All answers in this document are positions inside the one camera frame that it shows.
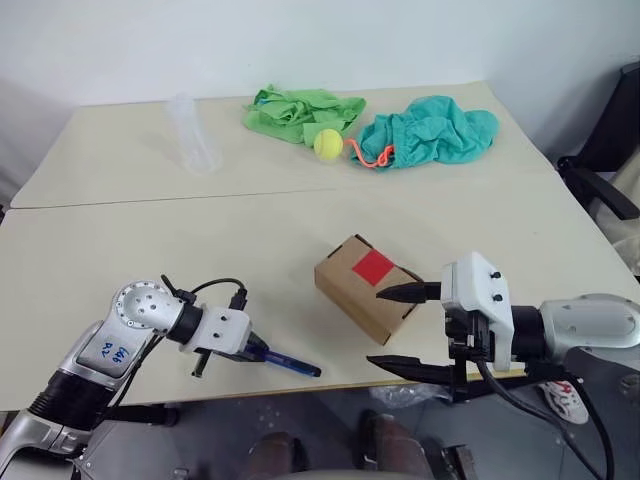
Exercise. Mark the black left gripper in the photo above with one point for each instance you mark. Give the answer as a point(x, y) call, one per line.
point(201, 364)

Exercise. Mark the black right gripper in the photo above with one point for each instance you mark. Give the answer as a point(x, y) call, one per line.
point(467, 335)

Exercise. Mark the brown cardboard box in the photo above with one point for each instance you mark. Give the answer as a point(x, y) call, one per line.
point(350, 287)

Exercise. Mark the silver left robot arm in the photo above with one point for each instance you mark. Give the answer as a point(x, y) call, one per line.
point(140, 305)

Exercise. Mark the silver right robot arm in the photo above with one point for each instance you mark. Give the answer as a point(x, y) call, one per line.
point(590, 320)

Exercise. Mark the red tape square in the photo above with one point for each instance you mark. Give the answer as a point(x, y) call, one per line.
point(373, 268)

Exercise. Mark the clear plastic bag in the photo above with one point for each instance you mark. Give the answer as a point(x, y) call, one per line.
point(400, 395)

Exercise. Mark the small dark brown rounded shape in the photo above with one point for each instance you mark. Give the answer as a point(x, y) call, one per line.
point(279, 452)

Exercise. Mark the large dark brown rounded shape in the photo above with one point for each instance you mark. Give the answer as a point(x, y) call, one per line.
point(395, 442)

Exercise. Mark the dark metal block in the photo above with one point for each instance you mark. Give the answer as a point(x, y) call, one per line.
point(180, 473)
point(456, 462)

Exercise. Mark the white sneaker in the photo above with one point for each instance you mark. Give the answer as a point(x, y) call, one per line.
point(565, 400)

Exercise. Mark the yellow tennis ball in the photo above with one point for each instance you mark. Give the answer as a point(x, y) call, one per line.
point(328, 145)

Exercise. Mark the clear plastic cup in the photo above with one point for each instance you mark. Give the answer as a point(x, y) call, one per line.
point(192, 145)

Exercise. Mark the black chair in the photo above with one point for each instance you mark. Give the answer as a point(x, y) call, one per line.
point(600, 187)

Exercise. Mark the light green cloth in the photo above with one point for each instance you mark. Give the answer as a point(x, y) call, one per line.
point(285, 112)

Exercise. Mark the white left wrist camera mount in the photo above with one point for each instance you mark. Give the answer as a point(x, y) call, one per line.
point(220, 326)

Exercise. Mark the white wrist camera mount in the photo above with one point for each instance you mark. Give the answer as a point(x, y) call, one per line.
point(480, 295)
point(220, 326)

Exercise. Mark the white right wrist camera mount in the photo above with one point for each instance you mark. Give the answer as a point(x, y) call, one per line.
point(480, 295)

